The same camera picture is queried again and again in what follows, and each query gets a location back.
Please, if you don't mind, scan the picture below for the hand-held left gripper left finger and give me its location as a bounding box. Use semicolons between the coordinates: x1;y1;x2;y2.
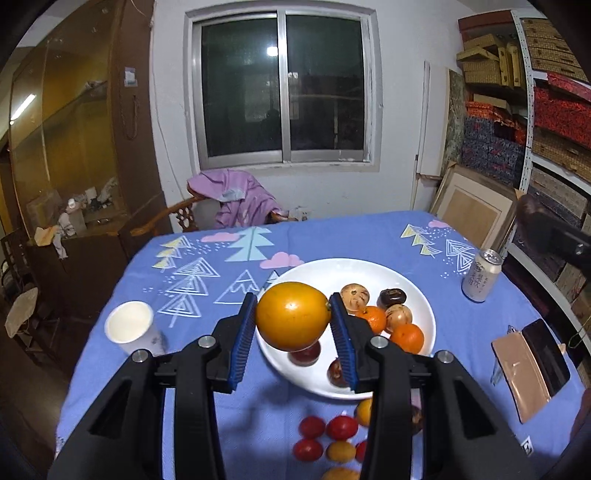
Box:
47;292;258;480

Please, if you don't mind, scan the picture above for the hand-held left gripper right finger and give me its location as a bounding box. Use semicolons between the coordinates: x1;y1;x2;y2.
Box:
329;294;539;480

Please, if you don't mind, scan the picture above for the dark wooden chair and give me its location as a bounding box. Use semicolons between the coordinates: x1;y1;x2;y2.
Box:
0;226;47;352

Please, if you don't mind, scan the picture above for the beige picture frame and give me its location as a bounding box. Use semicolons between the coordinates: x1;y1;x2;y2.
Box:
429;161;520;252

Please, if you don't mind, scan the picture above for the stack of patterned boxes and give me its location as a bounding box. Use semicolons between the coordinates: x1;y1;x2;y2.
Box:
457;9;591;324

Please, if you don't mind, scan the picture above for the tan leather case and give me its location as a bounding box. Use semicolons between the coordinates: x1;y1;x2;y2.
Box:
491;330;552;424

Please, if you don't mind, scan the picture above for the white leaning board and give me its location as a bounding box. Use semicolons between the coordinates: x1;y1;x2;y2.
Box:
411;61;446;178

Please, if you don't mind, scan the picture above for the mottled green panel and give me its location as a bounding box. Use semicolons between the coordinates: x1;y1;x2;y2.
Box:
443;69;465;176

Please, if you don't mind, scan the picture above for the small orange mandarin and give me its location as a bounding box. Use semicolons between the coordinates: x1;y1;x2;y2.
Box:
355;305;387;335

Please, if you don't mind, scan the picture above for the wooden armchair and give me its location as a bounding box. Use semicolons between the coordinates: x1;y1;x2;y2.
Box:
117;194;301;241

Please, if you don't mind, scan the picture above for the large orange mandarin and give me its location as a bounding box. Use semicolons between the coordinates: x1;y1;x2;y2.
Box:
390;323;425;354

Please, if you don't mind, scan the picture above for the white oval plate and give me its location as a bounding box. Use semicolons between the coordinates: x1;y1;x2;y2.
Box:
255;258;437;400

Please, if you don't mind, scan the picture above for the crumpled white cloth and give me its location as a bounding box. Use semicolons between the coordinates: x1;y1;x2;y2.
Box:
34;212;77;259

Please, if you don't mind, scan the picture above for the sliding glass window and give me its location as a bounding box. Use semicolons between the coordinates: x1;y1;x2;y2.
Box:
185;7;384;172

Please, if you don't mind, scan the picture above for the white beverage can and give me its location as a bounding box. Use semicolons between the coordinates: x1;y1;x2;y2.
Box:
462;248;503;303

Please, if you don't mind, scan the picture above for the hanging wall cord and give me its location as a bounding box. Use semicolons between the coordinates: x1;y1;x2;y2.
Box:
122;95;139;139

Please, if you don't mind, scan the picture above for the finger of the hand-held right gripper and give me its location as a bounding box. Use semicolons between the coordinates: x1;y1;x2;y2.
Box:
517;194;591;273

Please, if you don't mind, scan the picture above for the tan striped round fruit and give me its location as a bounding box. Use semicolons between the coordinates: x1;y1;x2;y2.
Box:
340;283;370;311
385;305;413;333

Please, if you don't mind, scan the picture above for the person's right forearm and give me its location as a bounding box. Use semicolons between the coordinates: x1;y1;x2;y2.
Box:
570;388;591;457

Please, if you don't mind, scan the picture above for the white metal shelf rack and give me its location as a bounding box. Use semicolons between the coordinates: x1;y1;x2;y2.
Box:
501;11;591;333

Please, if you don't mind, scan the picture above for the white paper cup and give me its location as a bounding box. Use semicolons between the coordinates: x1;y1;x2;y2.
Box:
105;301;169;356

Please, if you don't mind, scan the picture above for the blue printed tablecloth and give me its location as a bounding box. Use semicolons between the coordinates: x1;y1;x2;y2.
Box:
55;211;585;480

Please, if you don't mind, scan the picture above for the large yellow-orange tomato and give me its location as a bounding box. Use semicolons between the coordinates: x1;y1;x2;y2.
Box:
255;281;332;352

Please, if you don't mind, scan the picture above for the wooden glass cabinet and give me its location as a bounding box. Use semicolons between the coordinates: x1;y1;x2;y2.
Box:
0;0;171;296

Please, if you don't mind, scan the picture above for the pale hand fan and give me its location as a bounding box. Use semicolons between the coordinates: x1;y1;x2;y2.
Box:
4;286;40;340

